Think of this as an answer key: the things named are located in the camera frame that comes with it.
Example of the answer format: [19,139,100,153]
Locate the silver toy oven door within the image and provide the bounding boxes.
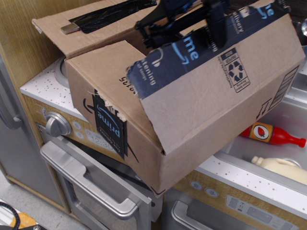
[40,139,163,230]

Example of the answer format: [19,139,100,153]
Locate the cream toy milk jug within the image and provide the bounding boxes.
[251,156,307,185]

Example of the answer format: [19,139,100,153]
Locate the silver toy dishwasher door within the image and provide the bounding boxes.
[162,189,301,230]

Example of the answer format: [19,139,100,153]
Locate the black braided cable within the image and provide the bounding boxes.
[0,202,24,230]

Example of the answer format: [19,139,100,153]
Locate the silver oven knob left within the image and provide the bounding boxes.
[46,112,72,138]

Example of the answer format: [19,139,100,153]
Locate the silver toy fridge door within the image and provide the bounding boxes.
[0,61,63,207]

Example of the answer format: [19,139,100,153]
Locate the brown cardboard Amazon box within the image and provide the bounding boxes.
[32,0,305,196]

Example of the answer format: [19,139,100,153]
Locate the metal bar taped on flap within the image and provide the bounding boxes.
[61,23,80,35]

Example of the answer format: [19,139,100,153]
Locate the orange object on floor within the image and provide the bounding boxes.
[18,212,36,229]

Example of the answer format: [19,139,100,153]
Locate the silver toy sink basin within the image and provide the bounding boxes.
[214,96,307,195]

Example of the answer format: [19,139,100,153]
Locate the red toy ketchup bottle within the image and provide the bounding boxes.
[240,122,307,148]

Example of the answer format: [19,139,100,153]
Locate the silver metal pot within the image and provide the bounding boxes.
[292,19,307,46]

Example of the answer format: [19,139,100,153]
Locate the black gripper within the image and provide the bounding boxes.
[135,0,230,48]

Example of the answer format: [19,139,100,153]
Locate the silver toy stove burner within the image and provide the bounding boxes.
[54,56,69,88]

